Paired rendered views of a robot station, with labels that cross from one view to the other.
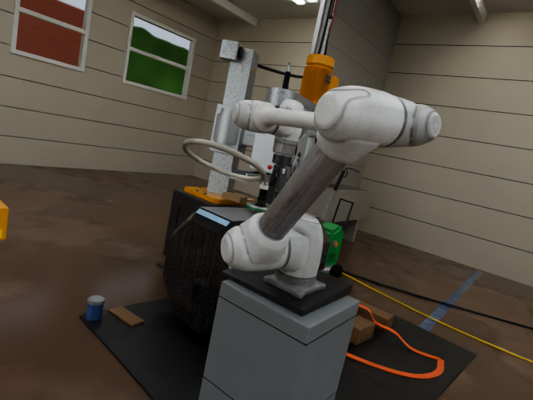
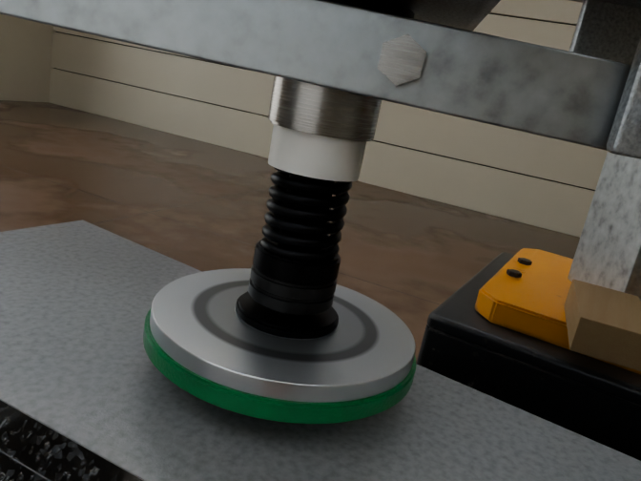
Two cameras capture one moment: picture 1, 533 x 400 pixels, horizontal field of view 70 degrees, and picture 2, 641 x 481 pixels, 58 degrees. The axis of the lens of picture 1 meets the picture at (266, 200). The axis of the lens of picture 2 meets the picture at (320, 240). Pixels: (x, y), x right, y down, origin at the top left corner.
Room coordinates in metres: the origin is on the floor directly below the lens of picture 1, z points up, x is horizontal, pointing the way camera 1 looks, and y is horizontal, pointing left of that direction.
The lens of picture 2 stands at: (2.61, -0.39, 1.07)
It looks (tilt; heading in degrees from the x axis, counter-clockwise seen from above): 16 degrees down; 75
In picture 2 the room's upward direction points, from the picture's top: 11 degrees clockwise
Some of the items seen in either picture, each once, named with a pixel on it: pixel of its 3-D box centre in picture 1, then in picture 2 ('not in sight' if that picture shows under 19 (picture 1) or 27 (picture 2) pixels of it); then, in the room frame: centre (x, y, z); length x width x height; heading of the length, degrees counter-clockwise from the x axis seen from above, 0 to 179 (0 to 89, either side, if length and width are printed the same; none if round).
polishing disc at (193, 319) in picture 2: (260, 205); (285, 322); (2.71, 0.03, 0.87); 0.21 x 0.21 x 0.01
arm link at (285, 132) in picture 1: (287, 119); not in sight; (1.51, -0.02, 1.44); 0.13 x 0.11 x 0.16; 122
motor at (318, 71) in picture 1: (317, 82); not in sight; (3.32, -0.22, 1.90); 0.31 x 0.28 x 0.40; 69
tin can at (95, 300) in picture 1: (94, 308); not in sight; (2.27, 0.94, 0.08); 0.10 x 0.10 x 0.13
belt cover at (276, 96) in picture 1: (297, 109); not in sight; (3.04, -0.09, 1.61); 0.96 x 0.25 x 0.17; 159
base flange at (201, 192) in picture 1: (219, 194); (634, 312); (3.45, 0.43, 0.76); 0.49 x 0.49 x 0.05; 49
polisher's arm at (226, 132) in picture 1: (252, 134); not in sight; (3.41, 0.24, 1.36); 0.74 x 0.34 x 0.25; 79
